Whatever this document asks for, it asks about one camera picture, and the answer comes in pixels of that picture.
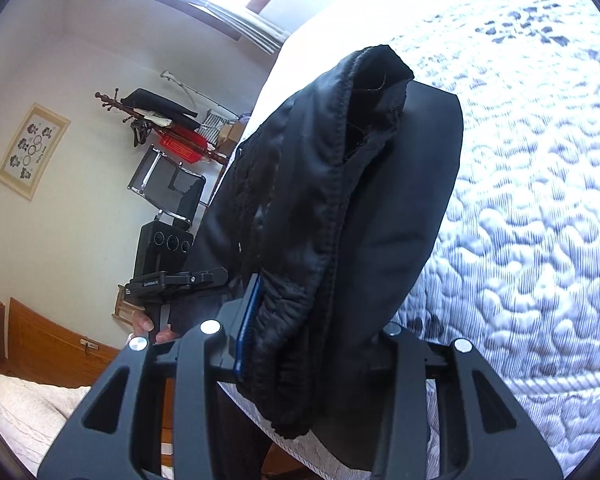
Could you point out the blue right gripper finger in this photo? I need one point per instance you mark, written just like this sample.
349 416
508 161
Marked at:
249 306

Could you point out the black pants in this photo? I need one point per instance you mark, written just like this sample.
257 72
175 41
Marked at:
334 202

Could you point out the left hand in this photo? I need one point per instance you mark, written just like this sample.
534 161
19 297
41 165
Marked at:
142 326

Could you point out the red basket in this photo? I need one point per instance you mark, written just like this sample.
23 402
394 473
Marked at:
188 145

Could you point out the cardboard box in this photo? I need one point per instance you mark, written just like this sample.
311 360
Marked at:
229 138

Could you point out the wooden coat rack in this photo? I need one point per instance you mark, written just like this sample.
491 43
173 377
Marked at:
147 112

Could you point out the grey quilted bedspread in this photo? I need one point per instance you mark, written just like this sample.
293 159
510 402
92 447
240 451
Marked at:
516 267

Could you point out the metal frame chair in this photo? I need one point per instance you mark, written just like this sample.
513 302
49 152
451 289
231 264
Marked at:
168 186

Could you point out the framed wall picture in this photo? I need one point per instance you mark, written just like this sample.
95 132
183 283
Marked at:
30 150

